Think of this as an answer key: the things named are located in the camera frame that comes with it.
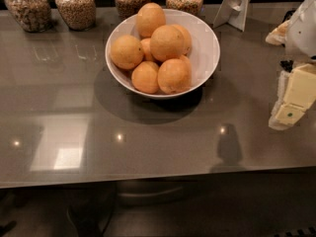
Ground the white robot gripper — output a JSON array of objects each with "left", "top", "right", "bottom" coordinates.
[{"left": 266, "top": 0, "right": 316, "bottom": 130}]

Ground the white ceramic bowl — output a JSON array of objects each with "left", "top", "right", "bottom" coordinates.
[{"left": 105, "top": 9, "right": 220, "bottom": 100}]

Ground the small middle orange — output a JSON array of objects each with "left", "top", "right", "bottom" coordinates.
[{"left": 140, "top": 38, "right": 155, "bottom": 61}]

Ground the white folded card stand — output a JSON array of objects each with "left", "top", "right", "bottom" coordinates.
[{"left": 213, "top": 0, "right": 251, "bottom": 32}]

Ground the far left glass jar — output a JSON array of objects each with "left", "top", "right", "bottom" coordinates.
[{"left": 4, "top": 0, "right": 51, "bottom": 33}]

